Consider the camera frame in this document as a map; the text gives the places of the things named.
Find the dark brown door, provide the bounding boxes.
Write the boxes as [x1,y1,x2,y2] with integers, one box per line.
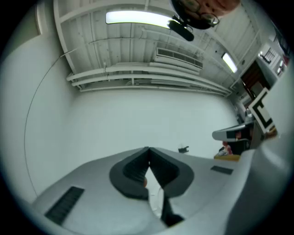
[240,61,265,101]

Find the long ceiling light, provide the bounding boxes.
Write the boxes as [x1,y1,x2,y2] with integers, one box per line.
[105,11,172,30]

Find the white ceiling pipe bundle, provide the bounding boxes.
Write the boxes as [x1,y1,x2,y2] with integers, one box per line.
[66,65,233,96]

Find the short ceiling light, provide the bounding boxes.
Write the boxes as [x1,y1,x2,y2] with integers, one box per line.
[221,52,238,74]

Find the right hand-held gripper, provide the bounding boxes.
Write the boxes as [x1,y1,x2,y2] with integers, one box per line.
[212,86,280,150]

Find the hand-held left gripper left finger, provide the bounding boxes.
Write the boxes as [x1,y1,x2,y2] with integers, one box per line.
[32,146,170,235]

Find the white toilet with raised seat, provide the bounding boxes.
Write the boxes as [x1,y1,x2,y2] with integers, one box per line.
[147,168,165,218]

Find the person's head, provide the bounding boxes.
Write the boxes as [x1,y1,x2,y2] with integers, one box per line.
[171,0,241,30]

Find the black head-worn camera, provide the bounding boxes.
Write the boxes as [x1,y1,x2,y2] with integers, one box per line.
[168,14,195,42]

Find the person's eyeglasses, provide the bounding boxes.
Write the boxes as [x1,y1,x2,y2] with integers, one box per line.
[183,0,221,26]

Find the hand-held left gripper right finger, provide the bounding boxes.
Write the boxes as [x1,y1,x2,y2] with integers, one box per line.
[148,147,242,227]

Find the white air conditioner unit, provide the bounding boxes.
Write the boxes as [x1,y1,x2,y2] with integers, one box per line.
[153,46,204,72]

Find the thin black wall cable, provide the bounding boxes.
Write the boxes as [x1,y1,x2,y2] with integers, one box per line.
[23,48,78,197]

